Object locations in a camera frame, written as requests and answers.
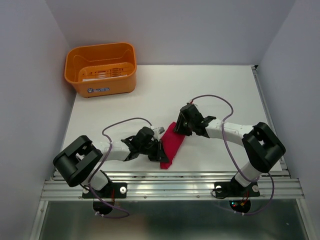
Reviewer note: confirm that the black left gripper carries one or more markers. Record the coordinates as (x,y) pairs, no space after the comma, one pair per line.
(159,153)

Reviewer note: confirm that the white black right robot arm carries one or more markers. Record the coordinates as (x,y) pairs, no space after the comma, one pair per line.
(262,146)

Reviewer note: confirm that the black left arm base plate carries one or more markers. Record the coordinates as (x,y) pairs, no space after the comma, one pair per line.
(113,190)

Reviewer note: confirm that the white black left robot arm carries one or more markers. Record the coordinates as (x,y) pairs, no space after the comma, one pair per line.
(78,162)

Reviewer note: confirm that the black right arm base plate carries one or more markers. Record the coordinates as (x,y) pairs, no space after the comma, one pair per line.
(230,189)

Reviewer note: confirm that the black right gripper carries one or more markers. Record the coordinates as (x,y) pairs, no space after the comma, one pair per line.
(178,127)

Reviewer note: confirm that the orange plastic basket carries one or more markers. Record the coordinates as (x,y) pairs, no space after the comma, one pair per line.
(103,69)

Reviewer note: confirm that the red t-shirt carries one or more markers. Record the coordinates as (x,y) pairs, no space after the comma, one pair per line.
(172,142)

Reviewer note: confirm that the aluminium rail frame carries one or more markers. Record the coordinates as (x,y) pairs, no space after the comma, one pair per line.
(174,204)

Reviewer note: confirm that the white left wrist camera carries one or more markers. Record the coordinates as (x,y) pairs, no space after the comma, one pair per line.
(158,131)

